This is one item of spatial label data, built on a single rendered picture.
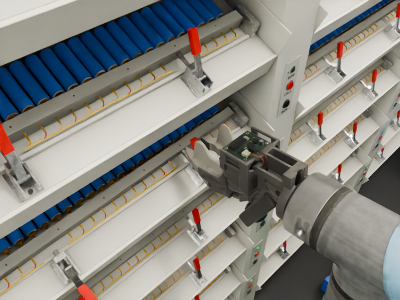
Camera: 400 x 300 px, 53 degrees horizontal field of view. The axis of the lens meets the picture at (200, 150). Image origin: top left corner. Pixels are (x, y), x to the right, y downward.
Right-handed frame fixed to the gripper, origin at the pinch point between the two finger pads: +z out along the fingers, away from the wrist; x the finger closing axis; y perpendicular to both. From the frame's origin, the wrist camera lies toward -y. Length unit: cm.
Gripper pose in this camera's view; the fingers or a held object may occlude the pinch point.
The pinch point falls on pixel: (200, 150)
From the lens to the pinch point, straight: 67.9
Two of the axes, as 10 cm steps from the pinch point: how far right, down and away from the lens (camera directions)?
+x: -7.2, 4.9, -4.8
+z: -6.8, -4.2, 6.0
